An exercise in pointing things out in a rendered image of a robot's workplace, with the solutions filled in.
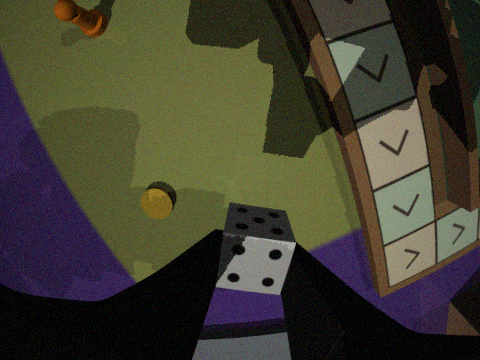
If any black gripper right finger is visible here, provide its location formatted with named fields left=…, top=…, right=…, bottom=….
left=281, top=243, right=480, bottom=360

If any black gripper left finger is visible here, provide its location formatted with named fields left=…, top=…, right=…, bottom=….
left=0, top=229, right=224, bottom=360

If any orange pawn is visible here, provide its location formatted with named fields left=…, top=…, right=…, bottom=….
left=53, top=0, right=108, bottom=37

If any white die with black pips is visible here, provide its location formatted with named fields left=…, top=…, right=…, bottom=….
left=216, top=203, right=296, bottom=295

